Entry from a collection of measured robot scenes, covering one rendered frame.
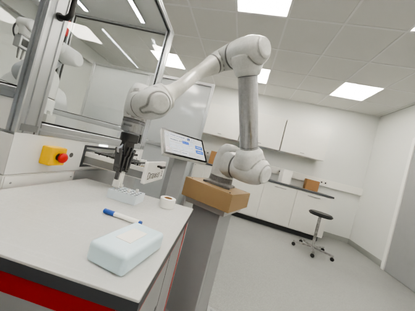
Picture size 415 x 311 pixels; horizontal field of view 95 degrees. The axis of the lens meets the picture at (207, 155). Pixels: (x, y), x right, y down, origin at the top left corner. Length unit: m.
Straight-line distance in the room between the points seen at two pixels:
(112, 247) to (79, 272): 0.06
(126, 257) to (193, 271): 0.95
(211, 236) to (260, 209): 2.85
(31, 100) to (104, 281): 0.66
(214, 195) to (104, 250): 0.74
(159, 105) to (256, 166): 0.60
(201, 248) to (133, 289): 0.88
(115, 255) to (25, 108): 0.62
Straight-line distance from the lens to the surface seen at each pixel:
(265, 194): 3.98
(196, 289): 1.39
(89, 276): 0.46
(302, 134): 4.49
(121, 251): 0.45
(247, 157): 1.03
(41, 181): 1.01
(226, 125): 4.36
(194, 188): 1.16
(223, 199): 1.07
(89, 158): 1.13
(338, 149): 5.10
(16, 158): 0.91
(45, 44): 0.93
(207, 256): 1.28
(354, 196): 5.24
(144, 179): 0.97
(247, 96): 1.01
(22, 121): 0.89
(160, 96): 0.67
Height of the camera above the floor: 1.03
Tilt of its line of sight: level
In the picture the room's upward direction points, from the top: 15 degrees clockwise
